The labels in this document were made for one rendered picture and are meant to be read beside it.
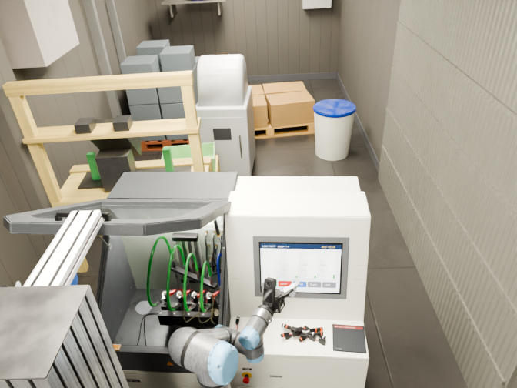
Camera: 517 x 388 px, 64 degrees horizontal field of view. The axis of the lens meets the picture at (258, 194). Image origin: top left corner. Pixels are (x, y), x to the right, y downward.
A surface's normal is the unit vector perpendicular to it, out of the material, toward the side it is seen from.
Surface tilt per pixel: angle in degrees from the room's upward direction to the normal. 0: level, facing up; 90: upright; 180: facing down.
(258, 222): 76
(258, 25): 90
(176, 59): 90
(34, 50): 90
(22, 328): 0
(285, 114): 90
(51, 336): 0
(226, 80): 72
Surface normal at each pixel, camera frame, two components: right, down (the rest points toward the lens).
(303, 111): 0.16, 0.54
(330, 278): -0.09, 0.34
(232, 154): -0.07, 0.56
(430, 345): -0.05, -0.83
